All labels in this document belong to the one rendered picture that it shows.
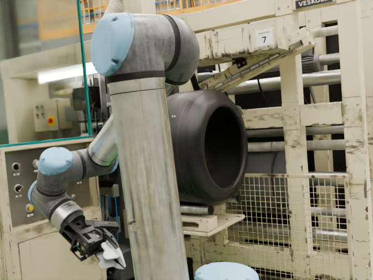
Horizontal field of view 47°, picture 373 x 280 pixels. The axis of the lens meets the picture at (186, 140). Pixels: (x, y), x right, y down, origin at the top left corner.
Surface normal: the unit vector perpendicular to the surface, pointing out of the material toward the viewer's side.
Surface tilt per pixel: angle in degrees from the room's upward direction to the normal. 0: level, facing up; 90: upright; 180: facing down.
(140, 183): 92
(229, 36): 90
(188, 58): 126
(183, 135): 74
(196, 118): 65
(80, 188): 90
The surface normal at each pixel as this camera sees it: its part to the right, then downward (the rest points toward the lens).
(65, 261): 0.82, -0.04
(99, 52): -0.78, 0.01
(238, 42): -0.57, 0.09
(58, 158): 0.22, -0.77
